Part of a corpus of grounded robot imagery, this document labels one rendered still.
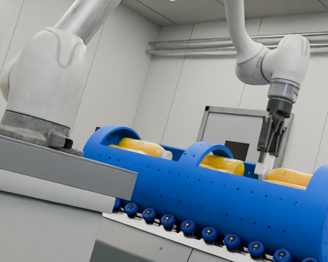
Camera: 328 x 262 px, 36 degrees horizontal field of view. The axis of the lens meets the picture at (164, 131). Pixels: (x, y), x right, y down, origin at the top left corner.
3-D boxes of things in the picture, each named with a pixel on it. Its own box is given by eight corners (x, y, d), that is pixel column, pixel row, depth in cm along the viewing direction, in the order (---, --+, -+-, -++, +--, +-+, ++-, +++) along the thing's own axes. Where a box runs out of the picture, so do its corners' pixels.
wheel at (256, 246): (267, 241, 133) (268, 247, 134) (252, 237, 135) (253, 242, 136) (259, 254, 130) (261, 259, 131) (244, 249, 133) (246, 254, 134)
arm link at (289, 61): (310, 88, 151) (280, 90, 163) (322, 40, 153) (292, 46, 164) (284, 76, 146) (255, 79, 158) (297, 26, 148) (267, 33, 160)
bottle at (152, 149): (124, 133, 182) (164, 142, 171) (134, 144, 187) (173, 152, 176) (115, 149, 180) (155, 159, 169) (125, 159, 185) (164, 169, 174)
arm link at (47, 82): (10, 109, 105) (39, 12, 107) (-4, 109, 122) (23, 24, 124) (80, 130, 113) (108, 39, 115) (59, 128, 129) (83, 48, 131)
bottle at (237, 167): (240, 184, 157) (191, 173, 168) (245, 162, 158) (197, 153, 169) (229, 180, 152) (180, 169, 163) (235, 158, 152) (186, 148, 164)
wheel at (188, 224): (197, 220, 146) (199, 225, 147) (185, 217, 149) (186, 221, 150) (189, 231, 144) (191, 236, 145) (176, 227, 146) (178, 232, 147)
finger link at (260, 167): (269, 153, 148) (268, 152, 148) (263, 175, 147) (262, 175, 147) (260, 151, 150) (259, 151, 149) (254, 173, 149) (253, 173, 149)
